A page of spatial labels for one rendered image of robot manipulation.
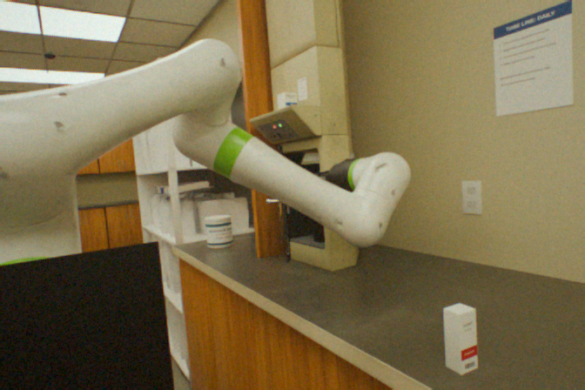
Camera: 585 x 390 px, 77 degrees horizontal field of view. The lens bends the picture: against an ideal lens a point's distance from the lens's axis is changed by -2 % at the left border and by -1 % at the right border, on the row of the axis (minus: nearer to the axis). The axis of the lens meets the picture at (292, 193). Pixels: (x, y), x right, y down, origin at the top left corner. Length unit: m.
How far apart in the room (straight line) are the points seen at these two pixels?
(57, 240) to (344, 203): 0.53
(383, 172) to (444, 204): 0.67
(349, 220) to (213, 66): 0.41
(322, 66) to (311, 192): 0.62
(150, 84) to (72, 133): 0.16
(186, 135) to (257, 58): 0.84
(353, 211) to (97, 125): 0.51
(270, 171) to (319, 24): 0.69
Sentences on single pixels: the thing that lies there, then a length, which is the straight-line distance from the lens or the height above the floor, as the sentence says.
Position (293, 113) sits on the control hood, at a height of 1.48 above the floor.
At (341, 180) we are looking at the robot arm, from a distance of 0.96.
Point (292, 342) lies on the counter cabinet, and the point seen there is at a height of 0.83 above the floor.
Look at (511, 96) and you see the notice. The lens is 1.36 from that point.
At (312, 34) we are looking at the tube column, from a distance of 1.37.
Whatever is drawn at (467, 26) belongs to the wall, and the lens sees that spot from 1.48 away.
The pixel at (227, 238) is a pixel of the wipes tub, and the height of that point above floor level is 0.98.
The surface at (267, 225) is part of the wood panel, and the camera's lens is 1.59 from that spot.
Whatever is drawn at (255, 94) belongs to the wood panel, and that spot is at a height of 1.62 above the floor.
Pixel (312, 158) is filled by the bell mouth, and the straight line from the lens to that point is 1.38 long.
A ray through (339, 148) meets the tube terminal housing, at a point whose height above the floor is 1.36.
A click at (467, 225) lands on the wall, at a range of 1.45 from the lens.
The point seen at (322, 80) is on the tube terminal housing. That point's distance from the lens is 1.32.
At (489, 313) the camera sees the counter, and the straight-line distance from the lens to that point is 1.01.
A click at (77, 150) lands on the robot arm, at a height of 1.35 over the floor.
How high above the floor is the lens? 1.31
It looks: 4 degrees down
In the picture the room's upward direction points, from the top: 4 degrees counter-clockwise
